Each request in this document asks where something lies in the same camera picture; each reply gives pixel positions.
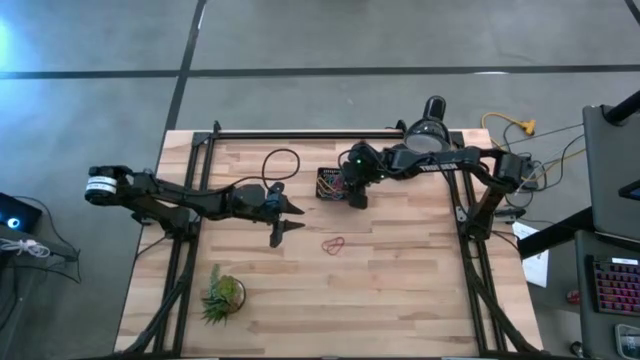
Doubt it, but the grey desk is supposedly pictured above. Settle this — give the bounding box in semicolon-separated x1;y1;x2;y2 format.
574;229;640;360

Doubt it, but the backlit black keyboard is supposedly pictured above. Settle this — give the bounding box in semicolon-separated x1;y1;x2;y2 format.
592;256;640;316

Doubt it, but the white cable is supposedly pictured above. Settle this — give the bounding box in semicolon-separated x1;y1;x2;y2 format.
0;238;51;259

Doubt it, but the white paper sheet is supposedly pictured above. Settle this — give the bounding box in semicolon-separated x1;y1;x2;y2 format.
512;221;550;289

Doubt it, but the red rubber band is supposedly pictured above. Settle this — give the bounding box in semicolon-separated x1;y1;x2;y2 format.
321;236;347;257

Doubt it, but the white device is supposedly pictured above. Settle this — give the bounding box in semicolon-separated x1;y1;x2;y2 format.
614;323;640;349

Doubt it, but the yellow extension cord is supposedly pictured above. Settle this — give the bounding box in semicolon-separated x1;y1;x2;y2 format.
480;112;537;164

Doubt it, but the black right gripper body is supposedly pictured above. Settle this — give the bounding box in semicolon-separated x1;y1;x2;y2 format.
340;142;396;210

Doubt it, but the black slotted plastic bin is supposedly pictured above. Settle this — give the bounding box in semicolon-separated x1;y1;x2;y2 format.
314;167;354;202

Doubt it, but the black desk lamp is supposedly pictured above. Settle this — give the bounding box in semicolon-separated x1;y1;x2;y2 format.
399;95;452;154

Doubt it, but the black aluminium table frame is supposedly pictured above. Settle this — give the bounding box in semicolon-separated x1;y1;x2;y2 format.
114;119;541;359

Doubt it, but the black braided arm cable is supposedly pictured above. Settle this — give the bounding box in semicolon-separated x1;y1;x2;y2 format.
199;148;302;199

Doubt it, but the black post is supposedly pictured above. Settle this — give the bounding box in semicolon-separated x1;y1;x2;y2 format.
602;89;640;126

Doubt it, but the dark tablet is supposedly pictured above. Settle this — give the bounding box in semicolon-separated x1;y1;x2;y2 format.
618;178;640;202

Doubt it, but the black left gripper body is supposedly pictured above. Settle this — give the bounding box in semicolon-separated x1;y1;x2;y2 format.
264;182;287;249

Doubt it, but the potted green succulent plant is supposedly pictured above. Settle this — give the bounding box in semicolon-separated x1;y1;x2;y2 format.
200;263;247;327

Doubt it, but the yellow rubber band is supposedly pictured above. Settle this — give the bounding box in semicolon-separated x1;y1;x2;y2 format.
318;177;344;199

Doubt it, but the grey side table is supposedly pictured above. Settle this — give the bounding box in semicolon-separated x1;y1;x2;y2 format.
582;104;640;241

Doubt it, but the black beam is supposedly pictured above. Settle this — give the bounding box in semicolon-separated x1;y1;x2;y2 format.
517;206;596;260

